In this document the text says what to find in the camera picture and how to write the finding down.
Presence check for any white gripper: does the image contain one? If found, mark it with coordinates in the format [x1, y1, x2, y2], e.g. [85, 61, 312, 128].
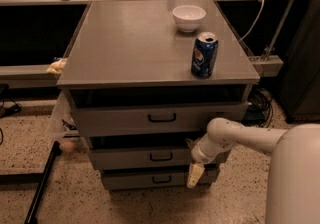
[185, 135, 219, 188]

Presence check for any black cable at left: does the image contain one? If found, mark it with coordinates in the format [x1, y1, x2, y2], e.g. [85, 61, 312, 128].
[0, 83, 22, 146]

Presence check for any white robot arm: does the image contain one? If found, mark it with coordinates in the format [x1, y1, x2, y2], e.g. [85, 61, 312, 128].
[187, 118, 320, 224]

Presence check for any white power cable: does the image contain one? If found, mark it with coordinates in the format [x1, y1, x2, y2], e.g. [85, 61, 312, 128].
[237, 0, 266, 43]

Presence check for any black cable bundle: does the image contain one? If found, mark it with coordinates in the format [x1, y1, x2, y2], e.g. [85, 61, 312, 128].
[243, 87, 274, 128]

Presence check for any black metal floor frame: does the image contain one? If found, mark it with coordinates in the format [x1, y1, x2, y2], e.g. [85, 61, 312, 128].
[0, 141, 62, 224]

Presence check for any grey drawer cabinet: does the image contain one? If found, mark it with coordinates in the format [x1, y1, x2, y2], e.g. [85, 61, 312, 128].
[57, 0, 259, 190]

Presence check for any blue Pepsi can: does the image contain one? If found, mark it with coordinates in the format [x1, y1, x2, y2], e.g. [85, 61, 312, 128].
[191, 32, 219, 78]

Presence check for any clear plastic bag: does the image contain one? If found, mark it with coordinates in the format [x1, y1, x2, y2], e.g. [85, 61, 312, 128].
[47, 91, 81, 152]

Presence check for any grey drawer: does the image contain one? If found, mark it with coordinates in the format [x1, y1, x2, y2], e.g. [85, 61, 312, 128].
[71, 101, 248, 137]
[87, 140, 232, 171]
[100, 167, 221, 192]

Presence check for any white ceramic bowl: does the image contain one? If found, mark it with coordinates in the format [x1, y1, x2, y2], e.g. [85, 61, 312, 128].
[172, 5, 206, 32]

